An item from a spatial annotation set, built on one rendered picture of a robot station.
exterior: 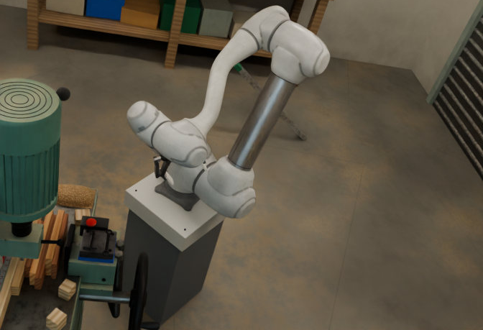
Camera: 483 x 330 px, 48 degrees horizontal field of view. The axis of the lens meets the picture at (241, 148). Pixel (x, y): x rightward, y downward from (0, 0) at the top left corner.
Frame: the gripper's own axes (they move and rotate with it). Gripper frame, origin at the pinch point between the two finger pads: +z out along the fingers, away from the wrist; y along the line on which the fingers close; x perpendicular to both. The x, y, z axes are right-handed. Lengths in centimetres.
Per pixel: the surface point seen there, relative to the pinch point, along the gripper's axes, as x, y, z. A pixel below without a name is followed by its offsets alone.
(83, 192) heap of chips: 7.4, 30.2, -23.6
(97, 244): 34, 23, -32
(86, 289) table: 42, 33, -24
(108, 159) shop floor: -96, 68, 85
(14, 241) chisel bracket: 35, 37, -50
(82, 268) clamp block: 38, 30, -30
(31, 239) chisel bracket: 35, 33, -48
